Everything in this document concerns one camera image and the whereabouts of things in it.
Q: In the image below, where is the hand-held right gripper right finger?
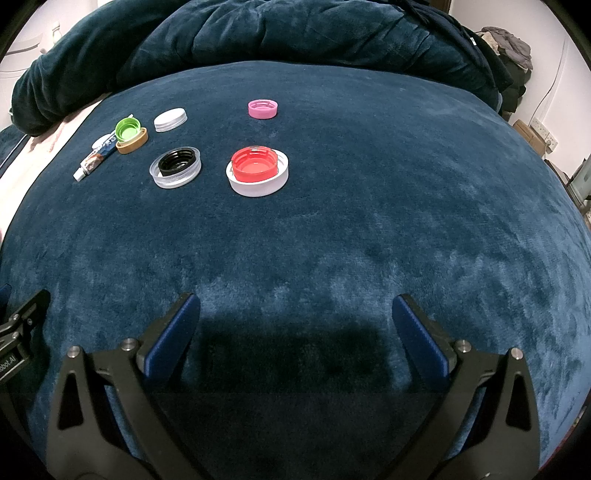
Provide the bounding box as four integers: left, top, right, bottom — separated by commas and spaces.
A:
392, 293, 541, 480

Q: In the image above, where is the white headboard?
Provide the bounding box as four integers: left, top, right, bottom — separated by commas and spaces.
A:
0, 18, 84, 97

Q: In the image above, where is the pink bottle cap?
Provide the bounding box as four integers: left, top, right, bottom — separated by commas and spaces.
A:
248, 99, 279, 120

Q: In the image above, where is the dark blue plush duvet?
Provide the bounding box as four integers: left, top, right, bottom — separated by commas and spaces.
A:
9, 0, 515, 137

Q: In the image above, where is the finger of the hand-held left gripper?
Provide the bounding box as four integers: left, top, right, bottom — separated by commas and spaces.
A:
0, 288, 51, 356

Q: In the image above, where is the pink bed sheet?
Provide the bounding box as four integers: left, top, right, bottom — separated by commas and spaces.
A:
0, 92, 112, 241

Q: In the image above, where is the white wall cable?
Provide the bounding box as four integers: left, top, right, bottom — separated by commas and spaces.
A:
526, 41, 573, 121

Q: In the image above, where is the dark navy garment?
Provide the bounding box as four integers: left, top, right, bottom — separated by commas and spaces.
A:
392, 0, 515, 112

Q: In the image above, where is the clear plastic lid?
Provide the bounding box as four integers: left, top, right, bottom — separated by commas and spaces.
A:
149, 147, 203, 189

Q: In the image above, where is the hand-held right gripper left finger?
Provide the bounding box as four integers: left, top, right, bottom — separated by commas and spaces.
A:
46, 292, 204, 480

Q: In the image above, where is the small ointment tube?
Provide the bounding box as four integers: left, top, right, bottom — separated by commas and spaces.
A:
73, 130, 123, 182

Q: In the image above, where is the red bottle cap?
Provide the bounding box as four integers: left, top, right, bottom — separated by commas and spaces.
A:
231, 146, 279, 182

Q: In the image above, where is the pile of clothes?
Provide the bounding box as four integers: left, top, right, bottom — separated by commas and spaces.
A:
475, 27, 534, 116

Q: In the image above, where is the silver white cap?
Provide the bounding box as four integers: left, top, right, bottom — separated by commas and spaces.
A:
154, 107, 189, 133

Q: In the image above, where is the large white lid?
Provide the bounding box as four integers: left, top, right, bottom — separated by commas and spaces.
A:
225, 152, 290, 198

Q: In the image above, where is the black bottle cap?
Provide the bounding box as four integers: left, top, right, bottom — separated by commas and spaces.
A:
158, 148, 197, 174

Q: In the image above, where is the white power strip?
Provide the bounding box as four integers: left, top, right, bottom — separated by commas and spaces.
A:
529, 117, 558, 153

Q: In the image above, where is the green bottle cap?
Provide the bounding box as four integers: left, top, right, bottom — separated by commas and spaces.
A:
115, 117, 141, 143

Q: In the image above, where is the dark blue bed sheet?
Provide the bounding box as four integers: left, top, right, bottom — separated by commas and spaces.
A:
0, 60, 591, 480

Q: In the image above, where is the cardboard box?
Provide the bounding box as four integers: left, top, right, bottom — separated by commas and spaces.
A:
512, 119, 548, 158

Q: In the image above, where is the tan oval cap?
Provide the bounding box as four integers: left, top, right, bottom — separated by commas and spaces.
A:
115, 127, 148, 154

